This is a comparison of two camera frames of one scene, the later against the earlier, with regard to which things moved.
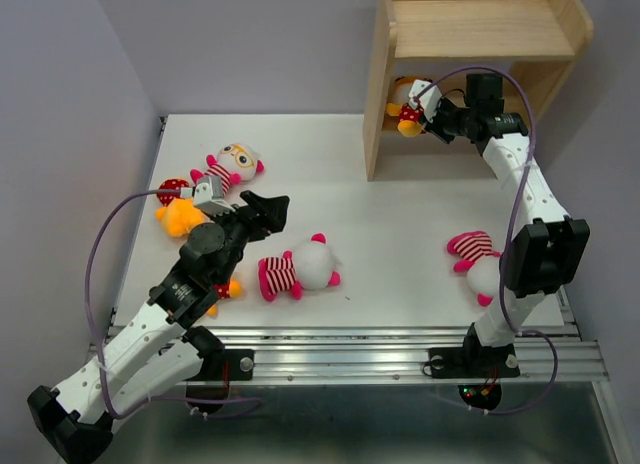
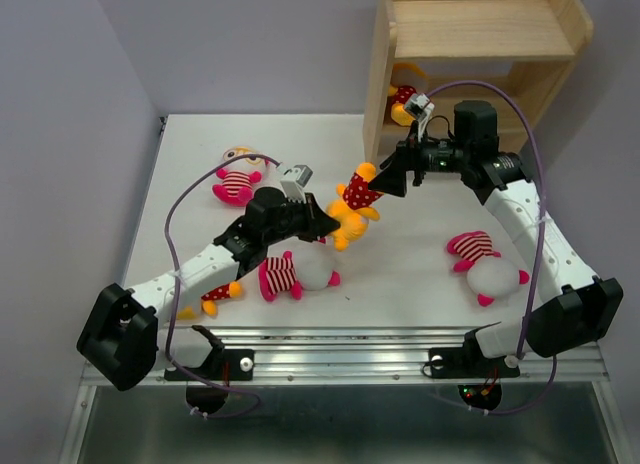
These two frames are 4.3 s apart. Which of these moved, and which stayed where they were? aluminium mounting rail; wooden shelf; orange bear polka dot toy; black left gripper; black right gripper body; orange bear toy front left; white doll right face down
Moved: black left gripper; orange bear polka dot toy; black right gripper body
Stayed: wooden shelf; aluminium mounting rail; white doll right face down; orange bear toy front left
